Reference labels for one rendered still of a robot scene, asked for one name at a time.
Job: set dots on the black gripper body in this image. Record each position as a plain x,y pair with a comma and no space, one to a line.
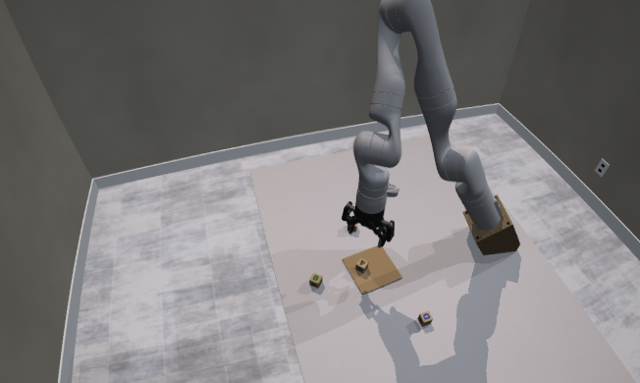
378,217

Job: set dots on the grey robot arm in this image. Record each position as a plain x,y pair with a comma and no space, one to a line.
435,93

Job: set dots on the tan flat square mat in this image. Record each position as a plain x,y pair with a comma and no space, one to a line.
381,270

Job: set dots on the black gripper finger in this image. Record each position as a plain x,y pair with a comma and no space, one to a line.
388,231
351,221

